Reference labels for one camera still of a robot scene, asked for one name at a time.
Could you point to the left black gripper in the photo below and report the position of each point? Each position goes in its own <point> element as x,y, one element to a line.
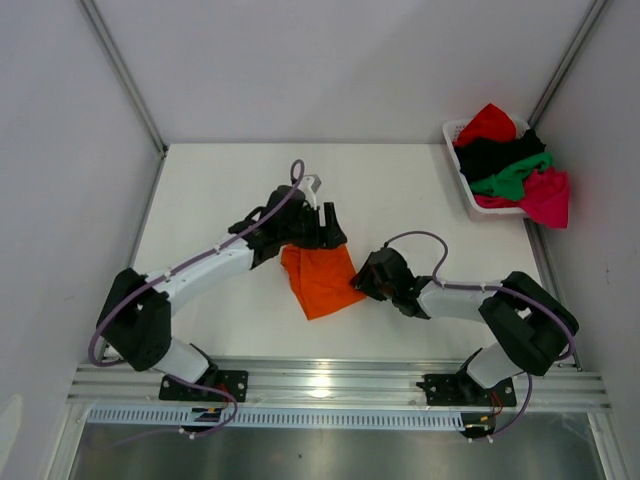
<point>328,236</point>

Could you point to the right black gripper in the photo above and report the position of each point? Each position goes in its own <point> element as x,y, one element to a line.
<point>373,275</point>

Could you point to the orange t shirt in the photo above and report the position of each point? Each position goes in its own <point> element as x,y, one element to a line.
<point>320,279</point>

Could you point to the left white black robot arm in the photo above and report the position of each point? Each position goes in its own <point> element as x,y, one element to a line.
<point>136,319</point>

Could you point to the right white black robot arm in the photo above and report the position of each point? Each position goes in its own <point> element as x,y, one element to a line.
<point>532,330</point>

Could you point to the white plastic laundry basket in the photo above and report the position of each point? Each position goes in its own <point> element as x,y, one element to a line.
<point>451,130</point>

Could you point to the black t shirt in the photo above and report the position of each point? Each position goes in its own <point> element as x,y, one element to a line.
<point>483,158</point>

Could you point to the green t shirt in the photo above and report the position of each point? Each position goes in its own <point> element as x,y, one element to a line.
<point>509,182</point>

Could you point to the red t shirt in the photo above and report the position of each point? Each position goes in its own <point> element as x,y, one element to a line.
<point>490,123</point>

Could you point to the magenta t shirt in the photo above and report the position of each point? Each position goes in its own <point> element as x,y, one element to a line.
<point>546,199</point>

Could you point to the aluminium mounting rail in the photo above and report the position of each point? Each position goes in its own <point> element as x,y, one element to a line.
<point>341,384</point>

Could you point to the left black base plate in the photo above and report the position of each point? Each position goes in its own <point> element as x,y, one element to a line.
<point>233,382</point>

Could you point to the slotted grey cable duct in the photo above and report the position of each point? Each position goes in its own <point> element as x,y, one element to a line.
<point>283,418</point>

